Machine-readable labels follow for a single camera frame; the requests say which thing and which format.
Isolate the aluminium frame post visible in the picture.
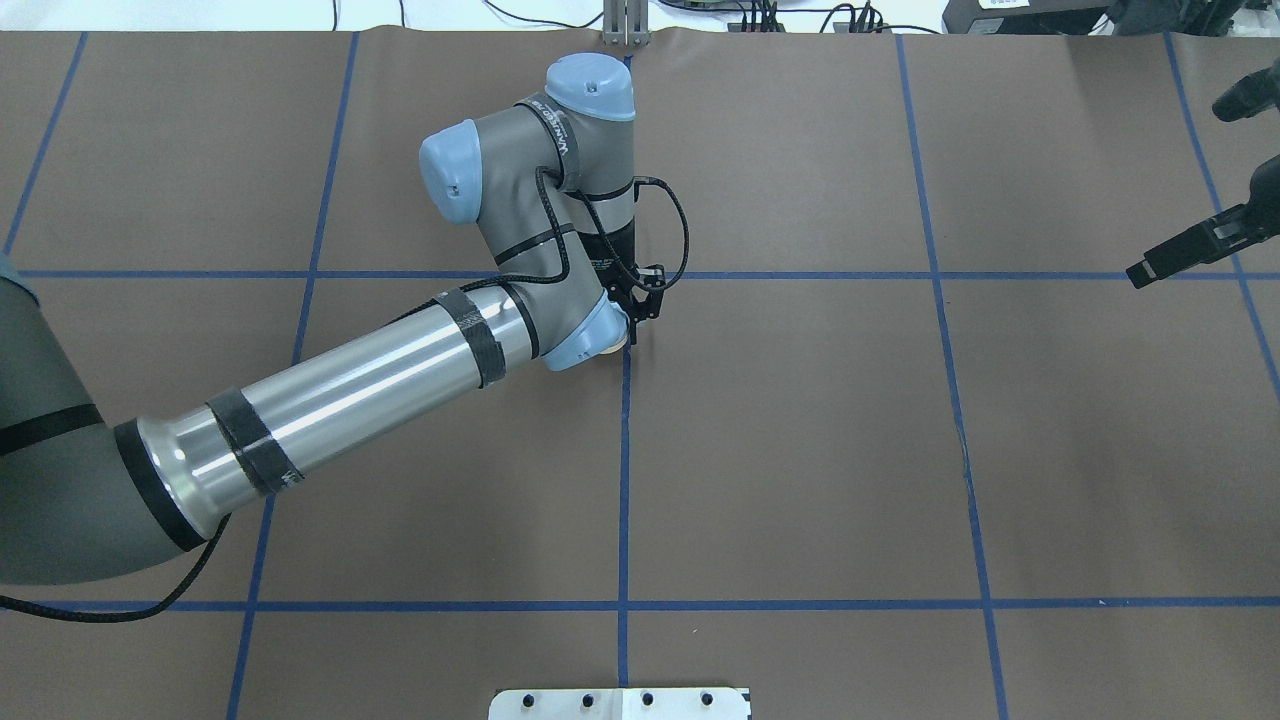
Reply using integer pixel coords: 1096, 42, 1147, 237
602, 0, 652, 49

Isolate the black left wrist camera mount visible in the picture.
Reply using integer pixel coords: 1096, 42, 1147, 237
620, 264, 669, 346

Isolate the white pedestal column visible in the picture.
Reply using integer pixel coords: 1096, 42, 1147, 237
486, 685, 753, 719

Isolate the black power box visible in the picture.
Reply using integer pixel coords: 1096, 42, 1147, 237
942, 1, 1114, 36

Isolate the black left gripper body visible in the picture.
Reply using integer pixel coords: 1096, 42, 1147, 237
582, 222, 637, 301

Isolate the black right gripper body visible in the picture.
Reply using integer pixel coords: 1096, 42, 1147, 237
1242, 155, 1280, 243

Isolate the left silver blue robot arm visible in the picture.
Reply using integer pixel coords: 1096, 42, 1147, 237
1, 53, 636, 585

